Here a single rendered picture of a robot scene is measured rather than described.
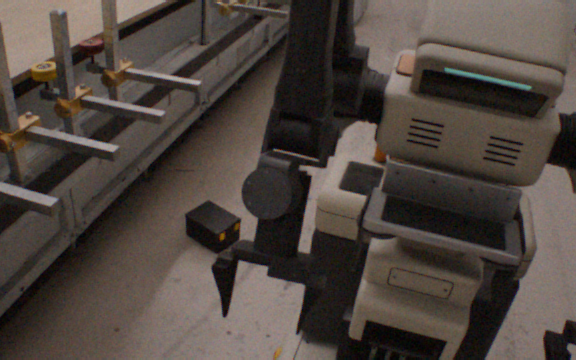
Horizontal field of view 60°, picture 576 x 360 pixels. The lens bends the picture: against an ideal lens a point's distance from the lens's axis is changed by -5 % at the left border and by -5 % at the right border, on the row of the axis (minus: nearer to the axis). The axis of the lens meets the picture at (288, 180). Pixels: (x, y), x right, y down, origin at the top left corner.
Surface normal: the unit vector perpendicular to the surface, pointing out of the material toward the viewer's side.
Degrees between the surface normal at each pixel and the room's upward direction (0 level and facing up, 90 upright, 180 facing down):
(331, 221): 90
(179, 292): 0
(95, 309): 0
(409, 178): 90
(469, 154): 98
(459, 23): 42
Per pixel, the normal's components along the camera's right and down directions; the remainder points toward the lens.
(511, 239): 0.08, -0.83
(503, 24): -0.14, -0.28
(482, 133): -0.30, 0.62
